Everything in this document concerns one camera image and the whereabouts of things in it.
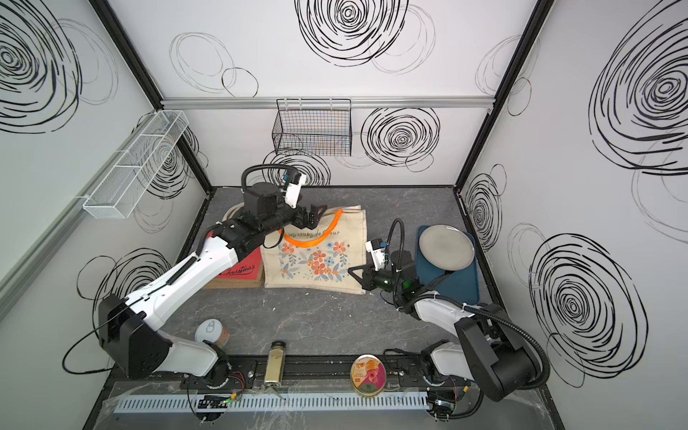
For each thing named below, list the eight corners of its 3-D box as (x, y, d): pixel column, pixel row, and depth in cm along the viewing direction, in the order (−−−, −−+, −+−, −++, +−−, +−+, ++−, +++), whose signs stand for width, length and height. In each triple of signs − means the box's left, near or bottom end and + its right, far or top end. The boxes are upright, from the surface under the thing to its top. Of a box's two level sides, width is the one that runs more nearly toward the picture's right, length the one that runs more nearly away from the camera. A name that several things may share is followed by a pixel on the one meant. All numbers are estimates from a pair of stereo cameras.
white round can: (200, 346, 80) (191, 340, 76) (207, 324, 84) (199, 318, 80) (227, 346, 80) (219, 340, 76) (232, 325, 84) (225, 318, 80)
